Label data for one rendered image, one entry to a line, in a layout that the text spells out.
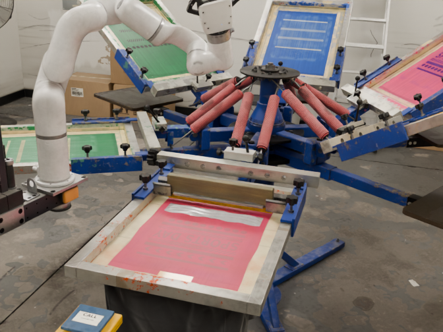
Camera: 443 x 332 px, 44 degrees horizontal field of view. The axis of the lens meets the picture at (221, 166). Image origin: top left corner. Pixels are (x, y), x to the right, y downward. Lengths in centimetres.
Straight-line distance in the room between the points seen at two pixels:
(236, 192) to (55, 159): 65
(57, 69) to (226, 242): 76
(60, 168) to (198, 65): 54
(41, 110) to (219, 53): 57
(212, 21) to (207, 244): 71
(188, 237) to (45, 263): 189
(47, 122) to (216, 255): 66
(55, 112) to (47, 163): 17
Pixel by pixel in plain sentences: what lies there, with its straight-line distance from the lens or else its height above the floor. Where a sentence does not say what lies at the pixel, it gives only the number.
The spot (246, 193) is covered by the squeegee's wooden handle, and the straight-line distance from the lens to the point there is 199.
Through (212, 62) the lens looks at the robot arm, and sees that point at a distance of 175.
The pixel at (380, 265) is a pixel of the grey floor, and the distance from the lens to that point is 372.
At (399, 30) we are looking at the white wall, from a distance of 596.
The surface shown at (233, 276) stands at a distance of 165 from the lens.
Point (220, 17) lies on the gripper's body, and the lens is 170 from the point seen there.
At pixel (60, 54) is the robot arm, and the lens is 170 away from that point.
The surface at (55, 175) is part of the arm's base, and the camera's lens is 180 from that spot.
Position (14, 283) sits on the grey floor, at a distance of 347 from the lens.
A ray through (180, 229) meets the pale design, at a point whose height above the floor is 96.
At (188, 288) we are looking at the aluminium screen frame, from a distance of 153.
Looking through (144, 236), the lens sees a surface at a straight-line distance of 185.
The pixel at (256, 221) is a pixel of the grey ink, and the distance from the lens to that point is 195.
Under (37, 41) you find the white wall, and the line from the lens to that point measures 724.
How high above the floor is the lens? 185
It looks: 22 degrees down
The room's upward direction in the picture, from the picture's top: 2 degrees clockwise
